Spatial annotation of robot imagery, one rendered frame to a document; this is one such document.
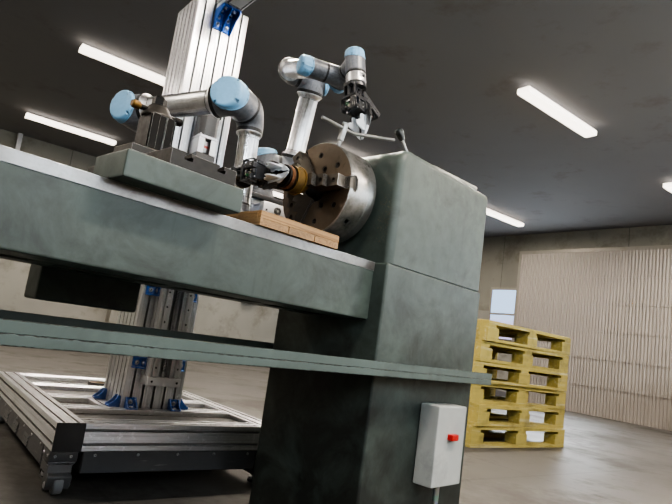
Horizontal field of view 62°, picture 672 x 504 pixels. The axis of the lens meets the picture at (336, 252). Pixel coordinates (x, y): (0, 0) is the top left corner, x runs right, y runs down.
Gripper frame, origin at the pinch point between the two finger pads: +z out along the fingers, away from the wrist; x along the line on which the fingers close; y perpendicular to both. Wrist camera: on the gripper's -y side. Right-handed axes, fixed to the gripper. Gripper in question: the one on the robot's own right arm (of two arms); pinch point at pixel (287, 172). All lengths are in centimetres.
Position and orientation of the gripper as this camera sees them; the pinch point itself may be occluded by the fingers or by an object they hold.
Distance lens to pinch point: 173.7
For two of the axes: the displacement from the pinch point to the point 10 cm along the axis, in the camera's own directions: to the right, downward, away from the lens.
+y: -6.8, -2.0, -7.0
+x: 1.3, -9.8, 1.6
